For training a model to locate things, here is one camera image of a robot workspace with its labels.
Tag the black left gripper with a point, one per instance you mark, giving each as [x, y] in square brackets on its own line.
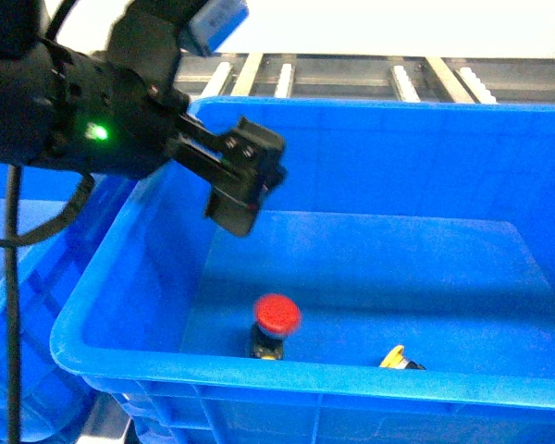
[114, 115]

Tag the red mushroom push button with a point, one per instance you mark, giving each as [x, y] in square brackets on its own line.
[276, 317]

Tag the yellow mushroom push button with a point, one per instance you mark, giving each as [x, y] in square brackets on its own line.
[396, 359]

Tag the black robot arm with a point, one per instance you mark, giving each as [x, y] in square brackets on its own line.
[27, 107]

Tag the blue plastic crate centre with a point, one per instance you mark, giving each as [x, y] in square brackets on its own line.
[430, 226]

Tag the blue plastic crate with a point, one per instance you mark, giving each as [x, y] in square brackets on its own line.
[54, 403]
[430, 226]

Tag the blue plastic crate left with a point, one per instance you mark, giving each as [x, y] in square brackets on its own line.
[54, 403]

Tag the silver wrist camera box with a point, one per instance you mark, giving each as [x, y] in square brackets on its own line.
[206, 31]

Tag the metal roller rack frame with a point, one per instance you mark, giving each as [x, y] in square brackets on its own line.
[372, 77]

